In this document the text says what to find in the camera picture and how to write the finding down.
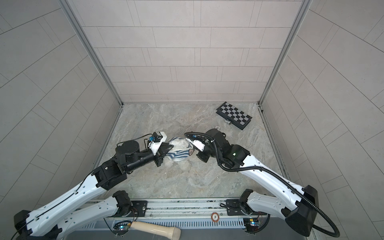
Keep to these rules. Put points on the aluminium mounting rail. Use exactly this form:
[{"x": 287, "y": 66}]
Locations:
[{"x": 119, "y": 205}]

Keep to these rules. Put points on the beige cylindrical handle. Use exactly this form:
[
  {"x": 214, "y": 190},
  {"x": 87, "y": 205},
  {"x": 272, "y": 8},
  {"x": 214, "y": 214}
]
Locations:
[{"x": 171, "y": 233}]

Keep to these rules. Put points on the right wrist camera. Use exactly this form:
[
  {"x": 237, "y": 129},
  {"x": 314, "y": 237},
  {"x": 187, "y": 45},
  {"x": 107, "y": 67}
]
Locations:
[{"x": 199, "y": 142}]

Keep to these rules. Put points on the circuit board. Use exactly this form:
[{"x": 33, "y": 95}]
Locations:
[
  {"x": 122, "y": 227},
  {"x": 251, "y": 225}
]

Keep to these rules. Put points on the red round sticker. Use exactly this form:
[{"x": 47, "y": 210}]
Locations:
[{"x": 215, "y": 217}]

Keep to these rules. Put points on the white teddy bear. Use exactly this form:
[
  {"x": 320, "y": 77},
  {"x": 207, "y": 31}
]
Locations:
[{"x": 180, "y": 150}]

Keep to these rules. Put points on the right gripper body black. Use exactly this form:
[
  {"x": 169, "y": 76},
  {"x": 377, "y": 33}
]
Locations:
[{"x": 209, "y": 152}]

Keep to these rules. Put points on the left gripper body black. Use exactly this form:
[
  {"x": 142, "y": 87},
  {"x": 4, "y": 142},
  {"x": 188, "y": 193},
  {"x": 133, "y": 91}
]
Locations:
[{"x": 157, "y": 158}]

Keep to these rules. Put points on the right circuit board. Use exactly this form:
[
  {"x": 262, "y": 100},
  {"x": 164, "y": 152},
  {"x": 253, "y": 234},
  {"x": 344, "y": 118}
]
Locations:
[{"x": 251, "y": 225}]

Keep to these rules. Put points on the black white checkerboard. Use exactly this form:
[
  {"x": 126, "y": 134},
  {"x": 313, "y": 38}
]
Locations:
[{"x": 234, "y": 115}]

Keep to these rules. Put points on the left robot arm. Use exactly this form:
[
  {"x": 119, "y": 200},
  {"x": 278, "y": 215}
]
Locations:
[{"x": 43, "y": 224}]

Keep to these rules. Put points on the blue white striped sweater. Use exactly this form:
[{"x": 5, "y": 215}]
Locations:
[{"x": 180, "y": 153}]

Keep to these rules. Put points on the left circuit board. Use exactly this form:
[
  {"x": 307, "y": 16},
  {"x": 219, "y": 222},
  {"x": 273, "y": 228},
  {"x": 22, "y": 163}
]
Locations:
[{"x": 122, "y": 227}]

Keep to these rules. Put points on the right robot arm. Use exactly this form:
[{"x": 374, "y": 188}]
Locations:
[{"x": 238, "y": 159}]

